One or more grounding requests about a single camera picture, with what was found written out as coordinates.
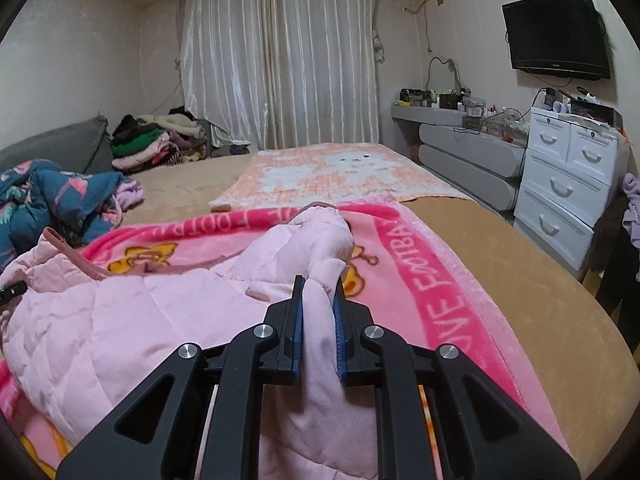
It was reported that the pink quilted jacket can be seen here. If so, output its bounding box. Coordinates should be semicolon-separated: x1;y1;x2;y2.
1;206;378;479

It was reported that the pile of folded clothes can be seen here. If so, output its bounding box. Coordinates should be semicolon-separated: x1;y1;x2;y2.
110;106;250;174

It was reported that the tan bed sheet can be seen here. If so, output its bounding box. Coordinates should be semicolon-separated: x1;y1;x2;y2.
119;153;640;476

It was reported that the pink cartoon fleece blanket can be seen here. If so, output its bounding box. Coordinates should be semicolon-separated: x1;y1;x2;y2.
1;202;561;474

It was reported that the lilac hanging garment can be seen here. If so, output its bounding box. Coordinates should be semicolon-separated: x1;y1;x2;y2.
622;172;640;252

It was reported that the peach white bear blanket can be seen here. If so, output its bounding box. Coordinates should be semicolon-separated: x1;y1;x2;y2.
209;143;468;211

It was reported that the blue floral padded jacket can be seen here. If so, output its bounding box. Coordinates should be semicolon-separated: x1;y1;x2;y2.
1;159;131;266

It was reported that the white drawer cabinet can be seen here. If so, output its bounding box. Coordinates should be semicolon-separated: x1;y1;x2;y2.
514;107;629;280

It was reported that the white pleated curtain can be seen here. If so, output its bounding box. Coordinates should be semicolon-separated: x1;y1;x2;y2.
180;0;380;150

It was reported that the grey wall desk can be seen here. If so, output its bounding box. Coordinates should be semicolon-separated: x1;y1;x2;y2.
390;104;525;220

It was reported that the black wall television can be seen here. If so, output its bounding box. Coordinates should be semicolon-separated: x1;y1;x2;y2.
502;0;611;80

